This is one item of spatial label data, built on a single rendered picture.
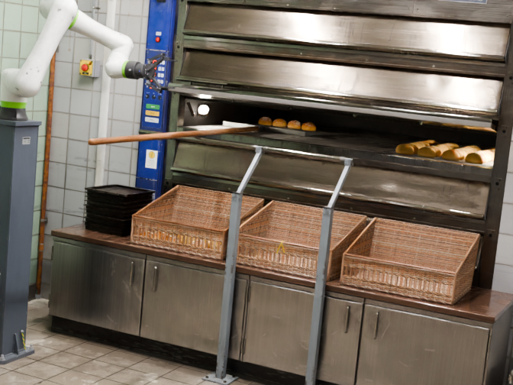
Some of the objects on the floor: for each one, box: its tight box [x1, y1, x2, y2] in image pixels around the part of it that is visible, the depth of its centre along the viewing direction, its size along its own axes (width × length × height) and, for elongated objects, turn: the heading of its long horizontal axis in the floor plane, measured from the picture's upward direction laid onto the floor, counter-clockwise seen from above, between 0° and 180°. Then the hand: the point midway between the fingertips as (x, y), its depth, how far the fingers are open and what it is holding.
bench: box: [48, 224, 513, 385], centre depth 501 cm, size 56×242×58 cm
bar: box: [138, 129, 354, 385], centre depth 485 cm, size 31×127×118 cm
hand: (173, 74), depth 482 cm, fingers open, 13 cm apart
